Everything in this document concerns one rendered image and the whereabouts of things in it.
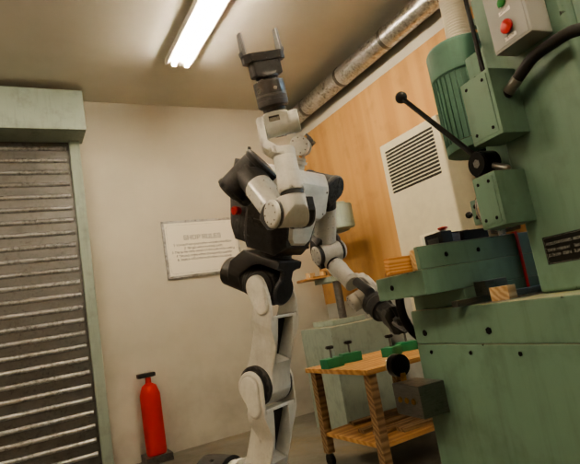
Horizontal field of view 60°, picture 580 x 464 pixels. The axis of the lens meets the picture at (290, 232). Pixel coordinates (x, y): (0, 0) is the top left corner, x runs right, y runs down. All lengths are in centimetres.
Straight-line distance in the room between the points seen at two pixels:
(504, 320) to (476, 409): 25
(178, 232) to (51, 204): 93
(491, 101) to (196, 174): 333
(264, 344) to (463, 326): 77
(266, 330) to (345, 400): 182
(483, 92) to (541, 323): 50
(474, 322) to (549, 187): 34
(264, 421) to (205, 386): 227
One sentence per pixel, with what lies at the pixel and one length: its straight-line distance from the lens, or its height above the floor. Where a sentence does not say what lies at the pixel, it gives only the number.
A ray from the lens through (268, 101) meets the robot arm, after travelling 142.
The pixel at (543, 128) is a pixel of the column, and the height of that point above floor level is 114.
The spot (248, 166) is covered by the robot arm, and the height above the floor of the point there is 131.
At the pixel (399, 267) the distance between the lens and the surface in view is 123.
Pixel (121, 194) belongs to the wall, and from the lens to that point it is 408.
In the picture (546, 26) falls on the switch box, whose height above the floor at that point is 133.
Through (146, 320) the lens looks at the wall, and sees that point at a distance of 395.
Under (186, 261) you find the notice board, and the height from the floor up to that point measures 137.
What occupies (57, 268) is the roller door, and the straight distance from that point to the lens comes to 387.
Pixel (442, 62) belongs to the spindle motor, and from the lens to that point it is 150.
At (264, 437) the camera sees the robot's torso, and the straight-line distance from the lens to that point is 188.
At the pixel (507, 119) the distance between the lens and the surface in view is 120.
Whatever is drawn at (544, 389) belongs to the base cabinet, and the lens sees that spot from 116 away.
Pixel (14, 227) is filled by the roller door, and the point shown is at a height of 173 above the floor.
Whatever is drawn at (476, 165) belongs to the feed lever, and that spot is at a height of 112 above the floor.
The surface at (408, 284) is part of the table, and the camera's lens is 127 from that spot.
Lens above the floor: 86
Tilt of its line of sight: 9 degrees up
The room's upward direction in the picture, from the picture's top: 10 degrees counter-clockwise
